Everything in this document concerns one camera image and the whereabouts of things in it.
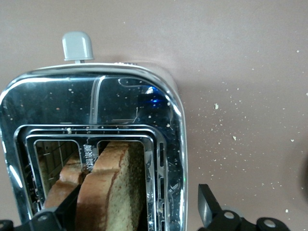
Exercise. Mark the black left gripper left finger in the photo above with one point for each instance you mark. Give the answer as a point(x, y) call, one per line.
point(53, 219)

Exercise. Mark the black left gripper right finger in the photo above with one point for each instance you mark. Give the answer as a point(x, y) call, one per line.
point(216, 221)

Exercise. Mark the brown bread slice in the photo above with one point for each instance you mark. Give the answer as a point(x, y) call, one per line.
point(67, 175)
point(115, 187)

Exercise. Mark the beige chrome toaster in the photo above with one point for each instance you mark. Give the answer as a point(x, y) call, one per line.
point(120, 101)

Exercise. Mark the brown table cover sheet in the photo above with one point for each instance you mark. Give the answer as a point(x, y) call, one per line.
point(240, 72)

